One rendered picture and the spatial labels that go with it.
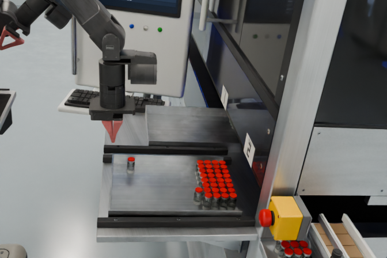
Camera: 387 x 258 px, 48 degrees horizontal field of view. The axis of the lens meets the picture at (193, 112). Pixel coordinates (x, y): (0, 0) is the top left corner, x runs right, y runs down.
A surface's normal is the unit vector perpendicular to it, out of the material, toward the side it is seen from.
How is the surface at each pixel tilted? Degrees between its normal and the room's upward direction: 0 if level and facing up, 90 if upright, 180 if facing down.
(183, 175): 0
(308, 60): 90
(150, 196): 0
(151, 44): 90
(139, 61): 86
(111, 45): 86
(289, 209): 0
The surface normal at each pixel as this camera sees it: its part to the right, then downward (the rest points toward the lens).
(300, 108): 0.14, 0.46
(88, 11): 0.03, 0.20
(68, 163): 0.11, -0.89
